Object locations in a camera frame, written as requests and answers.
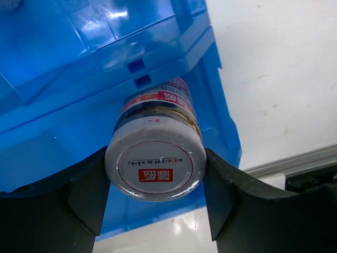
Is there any blue bin middle compartment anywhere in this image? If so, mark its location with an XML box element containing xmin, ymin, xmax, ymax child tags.
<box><xmin>1</xmin><ymin>1</ymin><xmax>211</xmax><ymax>109</ymax></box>

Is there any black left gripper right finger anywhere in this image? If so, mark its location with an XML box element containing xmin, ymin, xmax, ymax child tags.
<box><xmin>203</xmin><ymin>149</ymin><xmax>336</xmax><ymax>252</ymax></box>

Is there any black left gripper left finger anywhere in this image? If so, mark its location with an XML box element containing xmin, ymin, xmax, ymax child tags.
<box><xmin>1</xmin><ymin>147</ymin><xmax>111</xmax><ymax>252</ymax></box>

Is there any red label spice jar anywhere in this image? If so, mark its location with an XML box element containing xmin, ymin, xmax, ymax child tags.
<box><xmin>105</xmin><ymin>77</ymin><xmax>206</xmax><ymax>202</ymax></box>

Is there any blue bin compartment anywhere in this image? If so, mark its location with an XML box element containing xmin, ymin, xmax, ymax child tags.
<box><xmin>1</xmin><ymin>28</ymin><xmax>241</xmax><ymax>239</ymax></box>
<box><xmin>1</xmin><ymin>1</ymin><xmax>211</xmax><ymax>109</ymax></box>

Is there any aluminium table frame rail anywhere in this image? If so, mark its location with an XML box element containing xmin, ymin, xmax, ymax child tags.
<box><xmin>243</xmin><ymin>145</ymin><xmax>336</xmax><ymax>183</ymax></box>

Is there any blue bin near compartment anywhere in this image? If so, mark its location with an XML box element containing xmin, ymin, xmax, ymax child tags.
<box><xmin>1</xmin><ymin>28</ymin><xmax>241</xmax><ymax>239</ymax></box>

